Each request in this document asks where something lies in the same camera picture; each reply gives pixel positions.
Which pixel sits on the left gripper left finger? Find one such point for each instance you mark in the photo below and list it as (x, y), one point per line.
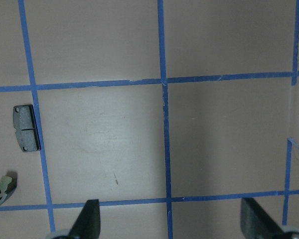
(88, 223)

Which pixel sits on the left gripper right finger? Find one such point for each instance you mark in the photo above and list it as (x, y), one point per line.
(255, 223)

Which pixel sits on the olive curved brake shoe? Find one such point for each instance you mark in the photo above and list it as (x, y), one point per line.
(8, 185)

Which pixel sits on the black brake pad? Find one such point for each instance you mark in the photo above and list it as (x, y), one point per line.
(25, 127)

